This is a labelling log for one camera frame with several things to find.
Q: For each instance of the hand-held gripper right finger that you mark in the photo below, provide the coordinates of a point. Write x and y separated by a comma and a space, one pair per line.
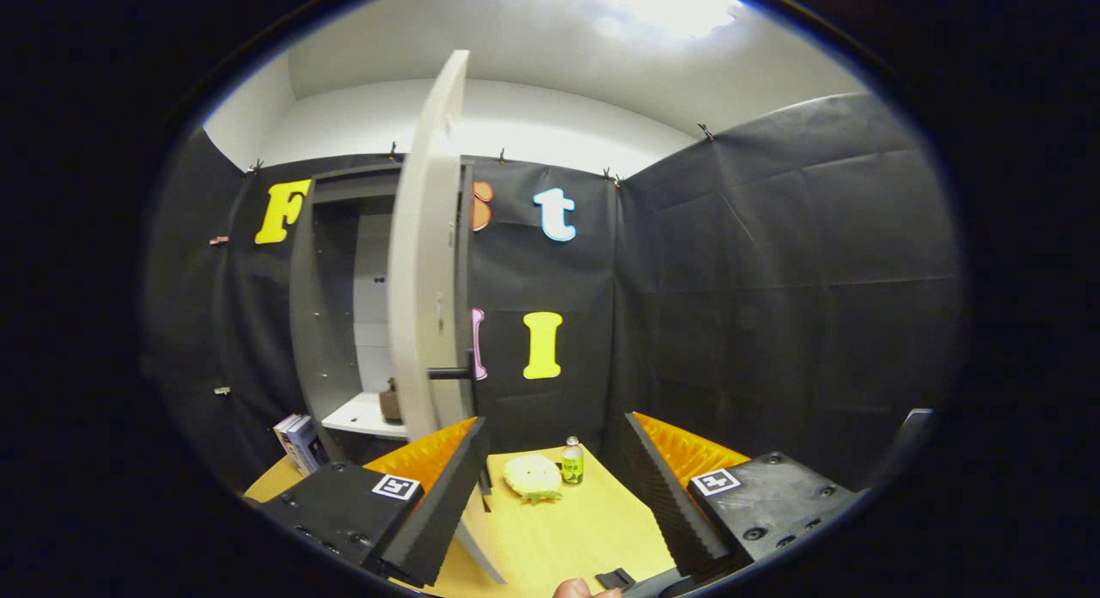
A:
666, 512

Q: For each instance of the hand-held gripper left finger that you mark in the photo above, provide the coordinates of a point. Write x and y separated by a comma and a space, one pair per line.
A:
443, 503

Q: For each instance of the brown fuzzy shoe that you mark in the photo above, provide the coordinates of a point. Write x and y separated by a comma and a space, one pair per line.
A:
392, 402

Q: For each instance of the dark grey shoe cabinet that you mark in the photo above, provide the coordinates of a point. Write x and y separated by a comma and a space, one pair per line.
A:
322, 323

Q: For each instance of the beige shoe cabinet door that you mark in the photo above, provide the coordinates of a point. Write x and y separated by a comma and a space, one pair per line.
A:
421, 280

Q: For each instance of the yellow fluffy plush item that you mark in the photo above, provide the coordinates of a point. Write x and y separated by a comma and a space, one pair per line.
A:
533, 478

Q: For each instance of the green drink bottle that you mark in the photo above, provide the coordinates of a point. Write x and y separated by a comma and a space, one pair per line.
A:
572, 465

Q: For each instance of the blue cover book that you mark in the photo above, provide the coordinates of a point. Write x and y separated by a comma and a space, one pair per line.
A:
308, 443

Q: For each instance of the white cover book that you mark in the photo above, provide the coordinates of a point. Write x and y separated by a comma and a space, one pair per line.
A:
284, 430

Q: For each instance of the black backdrop cloth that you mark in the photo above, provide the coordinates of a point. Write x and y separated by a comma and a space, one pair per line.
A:
773, 323

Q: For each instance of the grey curved object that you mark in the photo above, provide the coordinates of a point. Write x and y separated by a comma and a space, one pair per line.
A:
907, 443

